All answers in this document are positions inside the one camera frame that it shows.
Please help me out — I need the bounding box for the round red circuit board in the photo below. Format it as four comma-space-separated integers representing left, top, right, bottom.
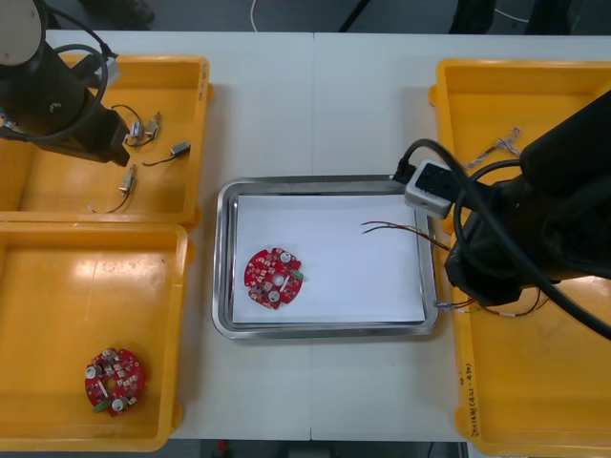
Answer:
84, 347, 145, 418
243, 246, 307, 312

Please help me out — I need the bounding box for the twisted grey wire harness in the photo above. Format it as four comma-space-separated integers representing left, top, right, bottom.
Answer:
459, 125, 525, 171

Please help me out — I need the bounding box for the yellow-orange plastic bin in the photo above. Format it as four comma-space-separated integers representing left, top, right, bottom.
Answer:
449, 274, 611, 458
428, 57, 611, 292
0, 221, 197, 453
0, 54, 214, 231

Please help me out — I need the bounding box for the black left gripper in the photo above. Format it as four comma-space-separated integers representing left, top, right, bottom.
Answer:
36, 97, 133, 168

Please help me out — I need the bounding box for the white sheet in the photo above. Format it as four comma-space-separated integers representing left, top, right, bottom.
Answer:
232, 194, 428, 325

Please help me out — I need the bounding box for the small metal solenoid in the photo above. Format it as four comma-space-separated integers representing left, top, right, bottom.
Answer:
140, 112, 162, 143
87, 163, 140, 215

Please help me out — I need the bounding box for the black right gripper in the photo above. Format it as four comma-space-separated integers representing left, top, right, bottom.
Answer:
443, 183, 550, 309

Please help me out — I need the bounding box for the solenoid with blue label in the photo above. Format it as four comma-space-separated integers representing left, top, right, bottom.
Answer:
110, 103, 146, 149

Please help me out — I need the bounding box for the dark solenoid with cable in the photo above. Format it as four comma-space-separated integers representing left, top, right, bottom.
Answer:
141, 140, 192, 168

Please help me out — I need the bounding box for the steel tray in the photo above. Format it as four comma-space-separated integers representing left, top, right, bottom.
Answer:
211, 175, 439, 341

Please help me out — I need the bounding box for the red and black wire harness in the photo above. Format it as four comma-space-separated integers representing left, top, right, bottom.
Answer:
432, 284, 551, 320
359, 219, 453, 253

